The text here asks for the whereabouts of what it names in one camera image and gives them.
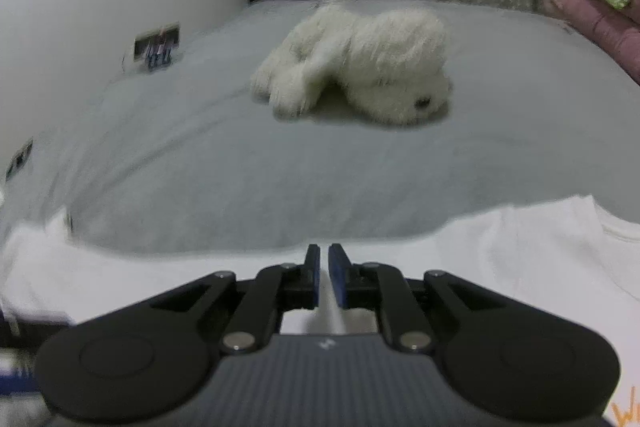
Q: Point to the white plush dog toy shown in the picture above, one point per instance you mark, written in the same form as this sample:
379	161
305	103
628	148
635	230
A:
370	57

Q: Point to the mauve folded quilt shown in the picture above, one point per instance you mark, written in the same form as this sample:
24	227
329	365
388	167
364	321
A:
600	27

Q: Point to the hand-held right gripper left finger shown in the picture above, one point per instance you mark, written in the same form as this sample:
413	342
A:
315	277

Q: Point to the white printed sweatshirt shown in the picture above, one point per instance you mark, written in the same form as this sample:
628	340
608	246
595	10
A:
500	247

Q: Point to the smartphone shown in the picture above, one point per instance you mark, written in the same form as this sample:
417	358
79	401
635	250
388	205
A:
155	39

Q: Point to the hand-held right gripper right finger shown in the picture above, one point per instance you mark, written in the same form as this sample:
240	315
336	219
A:
336	277

